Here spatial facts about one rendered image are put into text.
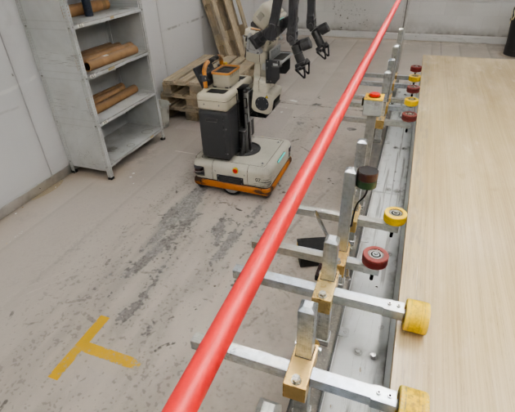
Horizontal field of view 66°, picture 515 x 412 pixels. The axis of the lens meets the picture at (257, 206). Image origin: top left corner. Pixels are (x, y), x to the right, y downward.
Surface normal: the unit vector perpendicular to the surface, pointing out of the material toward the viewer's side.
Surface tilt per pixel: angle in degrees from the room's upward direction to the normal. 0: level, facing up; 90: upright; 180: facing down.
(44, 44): 90
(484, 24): 90
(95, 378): 0
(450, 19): 90
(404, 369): 0
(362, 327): 0
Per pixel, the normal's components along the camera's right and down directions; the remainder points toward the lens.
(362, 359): -0.03, -0.83
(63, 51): -0.35, 0.54
